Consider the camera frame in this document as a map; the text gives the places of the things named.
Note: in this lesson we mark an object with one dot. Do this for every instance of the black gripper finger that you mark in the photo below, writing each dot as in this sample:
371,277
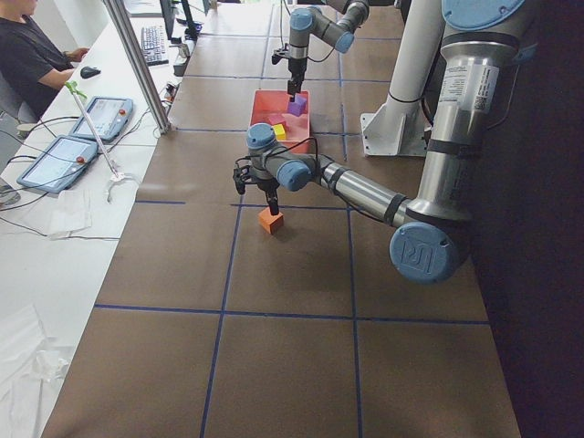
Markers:
272,202
294,87

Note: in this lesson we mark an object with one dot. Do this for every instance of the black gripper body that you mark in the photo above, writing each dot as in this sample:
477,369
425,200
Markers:
265,183
297,69

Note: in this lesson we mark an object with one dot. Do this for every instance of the purple foam cube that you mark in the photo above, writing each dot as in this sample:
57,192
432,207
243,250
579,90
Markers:
297,105

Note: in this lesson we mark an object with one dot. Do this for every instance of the orange foam cube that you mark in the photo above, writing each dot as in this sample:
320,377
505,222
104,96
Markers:
270,223

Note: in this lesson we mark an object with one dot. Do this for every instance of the red foam cube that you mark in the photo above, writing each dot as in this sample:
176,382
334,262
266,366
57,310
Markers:
276,118

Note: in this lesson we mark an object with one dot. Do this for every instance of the yellow foam cube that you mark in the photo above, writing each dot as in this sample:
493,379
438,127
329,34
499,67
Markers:
280,132

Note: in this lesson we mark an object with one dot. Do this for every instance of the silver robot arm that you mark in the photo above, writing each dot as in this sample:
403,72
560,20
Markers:
437,108
309,21

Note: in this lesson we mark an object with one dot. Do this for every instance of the pink plastic bin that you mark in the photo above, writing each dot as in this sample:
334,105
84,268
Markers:
271,107

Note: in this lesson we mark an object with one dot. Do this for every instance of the black monitor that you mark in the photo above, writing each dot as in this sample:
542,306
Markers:
178,20

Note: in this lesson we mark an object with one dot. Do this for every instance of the white grabber stick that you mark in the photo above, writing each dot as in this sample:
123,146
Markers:
118,177

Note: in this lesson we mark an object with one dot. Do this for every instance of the far teach pendant tablet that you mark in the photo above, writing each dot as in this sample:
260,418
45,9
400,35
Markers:
109,116

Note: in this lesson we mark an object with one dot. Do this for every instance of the teach pendant tablet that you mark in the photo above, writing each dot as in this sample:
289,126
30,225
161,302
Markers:
109,116
59,165

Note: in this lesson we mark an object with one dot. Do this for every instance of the black keyboard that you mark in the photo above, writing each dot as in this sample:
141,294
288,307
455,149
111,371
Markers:
154,45

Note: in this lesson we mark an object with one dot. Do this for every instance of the black computer mouse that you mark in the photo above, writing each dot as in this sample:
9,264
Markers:
89,72

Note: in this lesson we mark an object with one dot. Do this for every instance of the near teach pendant tablet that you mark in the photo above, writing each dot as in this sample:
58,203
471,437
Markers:
59,165

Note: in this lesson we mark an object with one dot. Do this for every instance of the person in black shirt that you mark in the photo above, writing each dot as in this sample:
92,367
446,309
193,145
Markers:
30,62

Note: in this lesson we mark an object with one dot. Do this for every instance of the white camera stand column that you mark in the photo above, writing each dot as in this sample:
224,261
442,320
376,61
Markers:
397,127

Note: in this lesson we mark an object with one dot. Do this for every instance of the aluminium frame post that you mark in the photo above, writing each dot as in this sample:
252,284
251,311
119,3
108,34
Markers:
122,23

